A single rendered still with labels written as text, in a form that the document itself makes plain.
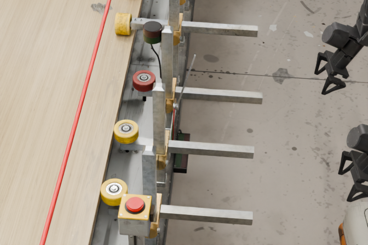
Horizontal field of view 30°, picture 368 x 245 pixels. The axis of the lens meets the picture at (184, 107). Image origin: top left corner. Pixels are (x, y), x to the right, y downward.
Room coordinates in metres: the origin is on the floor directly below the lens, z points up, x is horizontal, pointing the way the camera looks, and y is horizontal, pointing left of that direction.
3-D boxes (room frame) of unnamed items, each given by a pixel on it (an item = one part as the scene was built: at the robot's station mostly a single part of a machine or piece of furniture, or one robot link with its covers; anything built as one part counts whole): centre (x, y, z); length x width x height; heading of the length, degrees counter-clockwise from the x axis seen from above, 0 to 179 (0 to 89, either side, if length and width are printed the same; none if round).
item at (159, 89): (1.49, 0.07, 0.90); 0.04 x 0.04 x 0.48; 86
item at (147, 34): (1.74, 0.11, 1.15); 0.06 x 0.06 x 0.02
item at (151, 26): (1.74, 0.11, 1.05); 0.06 x 0.06 x 0.22; 86
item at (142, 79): (1.78, 0.14, 0.85); 0.08 x 0.08 x 0.11
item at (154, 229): (1.26, 0.09, 0.81); 0.14 x 0.06 x 0.05; 176
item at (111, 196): (1.29, 0.20, 0.85); 0.08 x 0.08 x 0.11
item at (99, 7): (2.19, 0.33, 0.91); 0.09 x 0.07 x 0.02; 56
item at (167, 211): (1.27, 0.00, 0.81); 0.43 x 0.03 x 0.04; 86
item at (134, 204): (0.98, 0.11, 1.22); 0.04 x 0.04 x 0.02
